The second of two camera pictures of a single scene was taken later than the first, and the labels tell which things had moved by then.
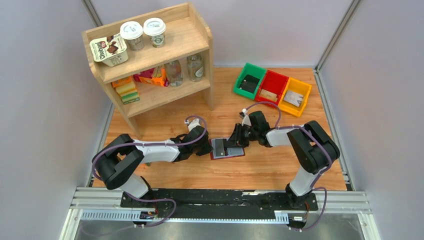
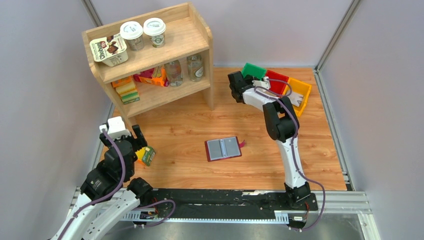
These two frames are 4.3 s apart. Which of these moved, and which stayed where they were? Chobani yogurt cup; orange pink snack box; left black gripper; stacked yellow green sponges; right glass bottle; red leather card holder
Moved: left black gripper; red leather card holder
Stayed: orange pink snack box; stacked yellow green sponges; Chobani yogurt cup; right glass bottle
